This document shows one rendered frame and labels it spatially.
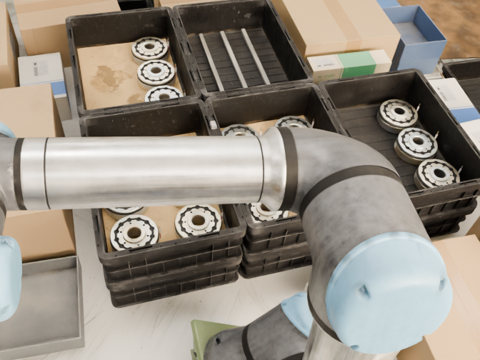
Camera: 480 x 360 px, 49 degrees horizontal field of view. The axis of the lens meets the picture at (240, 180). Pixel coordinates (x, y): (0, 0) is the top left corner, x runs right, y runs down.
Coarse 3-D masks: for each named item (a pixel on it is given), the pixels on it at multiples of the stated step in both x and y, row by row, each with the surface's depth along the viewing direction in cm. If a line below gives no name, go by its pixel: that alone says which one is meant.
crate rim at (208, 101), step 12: (300, 84) 136; (312, 84) 136; (216, 96) 131; (228, 96) 131; (240, 96) 131; (324, 108) 131; (216, 120) 126; (336, 120) 128; (216, 132) 123; (336, 132) 126; (240, 204) 111; (288, 216) 109; (252, 228) 107; (264, 228) 108; (276, 228) 109; (288, 228) 110
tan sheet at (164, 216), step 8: (152, 208) 121; (160, 208) 121; (168, 208) 121; (176, 208) 121; (216, 208) 122; (104, 216) 118; (152, 216) 119; (160, 216) 119; (168, 216) 119; (104, 224) 117; (112, 224) 117; (160, 224) 118; (168, 224) 118; (200, 224) 119; (224, 224) 119; (168, 232) 117; (160, 240) 115; (168, 240) 116
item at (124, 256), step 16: (112, 112) 125; (128, 112) 125; (80, 128) 121; (208, 128) 124; (96, 208) 107; (240, 208) 110; (96, 224) 105; (240, 224) 107; (96, 240) 103; (176, 240) 104; (192, 240) 104; (208, 240) 105; (224, 240) 107; (112, 256) 101; (128, 256) 102; (144, 256) 103
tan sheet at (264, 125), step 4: (300, 116) 143; (272, 120) 141; (276, 120) 141; (244, 124) 139; (248, 124) 139; (252, 124) 139; (256, 124) 140; (260, 124) 140; (264, 124) 140; (268, 124) 140; (272, 124) 140; (224, 128) 138; (256, 128) 139; (260, 128) 139; (264, 128) 139; (292, 212) 123
